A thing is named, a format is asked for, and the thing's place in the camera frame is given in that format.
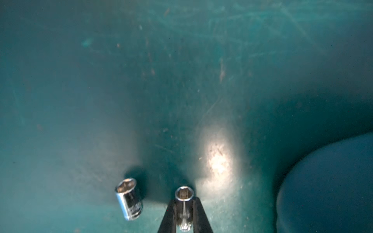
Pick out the clear plastic storage box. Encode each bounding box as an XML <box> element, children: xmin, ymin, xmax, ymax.
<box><xmin>276</xmin><ymin>133</ymin><xmax>373</xmax><ymax>233</ymax></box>

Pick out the green table mat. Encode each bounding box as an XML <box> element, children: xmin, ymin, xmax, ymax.
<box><xmin>1</xmin><ymin>1</ymin><xmax>373</xmax><ymax>233</ymax></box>

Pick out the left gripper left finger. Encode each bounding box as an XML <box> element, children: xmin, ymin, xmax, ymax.
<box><xmin>158</xmin><ymin>200</ymin><xmax>177</xmax><ymax>233</ymax></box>

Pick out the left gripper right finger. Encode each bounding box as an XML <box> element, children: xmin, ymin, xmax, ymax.
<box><xmin>192</xmin><ymin>197</ymin><xmax>213</xmax><ymax>233</ymax></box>

